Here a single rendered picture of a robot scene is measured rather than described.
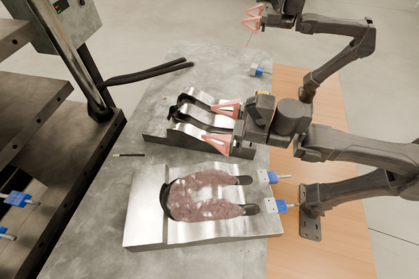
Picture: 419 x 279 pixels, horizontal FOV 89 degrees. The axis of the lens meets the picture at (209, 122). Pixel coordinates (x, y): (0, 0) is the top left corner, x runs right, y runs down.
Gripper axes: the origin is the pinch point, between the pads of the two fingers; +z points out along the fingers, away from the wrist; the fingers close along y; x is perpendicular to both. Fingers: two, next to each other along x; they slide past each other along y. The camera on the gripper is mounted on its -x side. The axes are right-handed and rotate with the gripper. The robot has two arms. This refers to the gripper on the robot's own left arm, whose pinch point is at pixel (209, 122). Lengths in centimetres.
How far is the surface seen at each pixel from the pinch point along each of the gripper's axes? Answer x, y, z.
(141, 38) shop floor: 118, -222, 161
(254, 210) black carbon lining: 35.3, 6.7, -17.4
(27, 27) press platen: -9, -17, 66
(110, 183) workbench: 40, 9, 39
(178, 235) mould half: 32.8, 21.4, 5.1
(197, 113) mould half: 28.5, -26.0, 12.8
